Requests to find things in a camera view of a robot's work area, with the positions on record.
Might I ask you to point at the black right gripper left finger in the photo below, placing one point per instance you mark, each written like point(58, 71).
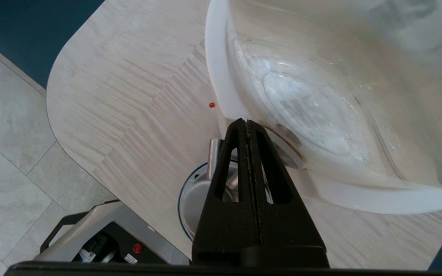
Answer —
point(228, 230)

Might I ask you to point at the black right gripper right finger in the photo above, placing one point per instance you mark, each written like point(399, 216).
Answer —
point(286, 230)

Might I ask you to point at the light grey plastic cup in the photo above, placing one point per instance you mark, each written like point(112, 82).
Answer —
point(194, 203)

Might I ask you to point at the large steel dispenser tap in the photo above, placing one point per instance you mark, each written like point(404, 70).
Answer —
point(215, 157)

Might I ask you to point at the grey robot base chassis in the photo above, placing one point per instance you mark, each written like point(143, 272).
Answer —
point(102, 218)

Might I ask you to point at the large clear water dispenser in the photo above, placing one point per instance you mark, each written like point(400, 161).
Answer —
point(320, 57)

